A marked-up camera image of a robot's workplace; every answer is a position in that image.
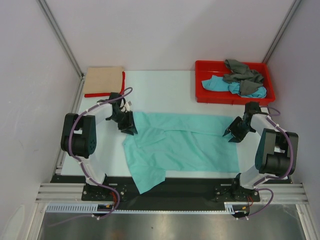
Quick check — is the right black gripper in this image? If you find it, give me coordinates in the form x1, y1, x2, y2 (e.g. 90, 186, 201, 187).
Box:
224, 116, 254, 143

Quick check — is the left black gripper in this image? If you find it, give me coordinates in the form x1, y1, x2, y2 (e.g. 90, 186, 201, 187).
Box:
108, 110, 138, 136

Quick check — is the mint green t shirt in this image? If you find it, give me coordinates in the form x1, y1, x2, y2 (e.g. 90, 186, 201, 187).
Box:
123, 112, 240, 194

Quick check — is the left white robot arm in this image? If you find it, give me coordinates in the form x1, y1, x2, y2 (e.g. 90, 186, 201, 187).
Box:
60, 92, 138, 200

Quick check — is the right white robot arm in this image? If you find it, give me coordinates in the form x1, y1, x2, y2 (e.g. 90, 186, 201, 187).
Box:
223, 110, 299, 201

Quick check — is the folded red t shirt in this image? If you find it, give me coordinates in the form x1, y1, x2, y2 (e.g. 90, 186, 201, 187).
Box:
84, 71, 126, 98

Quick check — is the blue t shirt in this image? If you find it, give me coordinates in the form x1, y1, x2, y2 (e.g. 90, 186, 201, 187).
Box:
201, 75, 267, 99

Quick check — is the folded beige t shirt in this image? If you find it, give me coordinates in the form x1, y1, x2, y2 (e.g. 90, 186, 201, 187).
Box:
83, 66, 124, 95

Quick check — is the grey t shirt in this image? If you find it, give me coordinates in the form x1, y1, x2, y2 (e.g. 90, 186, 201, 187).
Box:
222, 59, 265, 96

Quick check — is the red plastic bin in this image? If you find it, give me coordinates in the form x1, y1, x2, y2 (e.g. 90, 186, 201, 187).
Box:
195, 60, 276, 106

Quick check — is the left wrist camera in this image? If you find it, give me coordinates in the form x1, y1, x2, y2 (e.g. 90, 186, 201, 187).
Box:
119, 98, 132, 113

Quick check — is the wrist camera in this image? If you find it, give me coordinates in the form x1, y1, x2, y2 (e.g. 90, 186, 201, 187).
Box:
243, 101, 263, 119
119, 98, 132, 113

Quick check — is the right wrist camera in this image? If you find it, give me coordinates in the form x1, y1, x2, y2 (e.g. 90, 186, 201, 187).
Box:
243, 101, 263, 119

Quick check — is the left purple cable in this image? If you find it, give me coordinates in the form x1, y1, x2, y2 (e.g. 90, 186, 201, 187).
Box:
47, 86, 133, 227

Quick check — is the aluminium front rail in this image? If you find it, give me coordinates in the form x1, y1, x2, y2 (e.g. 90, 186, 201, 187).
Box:
35, 183, 309, 205

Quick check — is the right white cable duct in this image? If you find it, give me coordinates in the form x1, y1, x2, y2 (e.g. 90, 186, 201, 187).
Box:
224, 202, 251, 218

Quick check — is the white cable duct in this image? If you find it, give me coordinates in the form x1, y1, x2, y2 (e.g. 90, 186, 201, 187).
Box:
45, 203, 233, 214
224, 202, 251, 218

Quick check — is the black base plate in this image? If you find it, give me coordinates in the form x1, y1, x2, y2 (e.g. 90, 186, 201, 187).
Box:
49, 174, 293, 212

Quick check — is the left white cable duct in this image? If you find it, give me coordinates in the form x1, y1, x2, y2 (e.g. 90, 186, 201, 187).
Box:
45, 203, 233, 214

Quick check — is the right aluminium frame post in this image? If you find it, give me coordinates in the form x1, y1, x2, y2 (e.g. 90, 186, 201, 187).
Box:
262, 0, 304, 64

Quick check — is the aluminium frame post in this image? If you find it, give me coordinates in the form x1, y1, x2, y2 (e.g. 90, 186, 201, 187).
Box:
36, 0, 85, 78
262, 0, 304, 64

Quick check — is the left aluminium frame post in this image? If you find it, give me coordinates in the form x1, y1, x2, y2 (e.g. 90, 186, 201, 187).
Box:
36, 0, 85, 78

